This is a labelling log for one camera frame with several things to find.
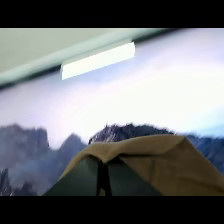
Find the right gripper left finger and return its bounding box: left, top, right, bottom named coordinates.
left=43, top=155, right=104, bottom=197

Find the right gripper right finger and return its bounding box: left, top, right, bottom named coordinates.
left=105, top=156, right=164, bottom=197

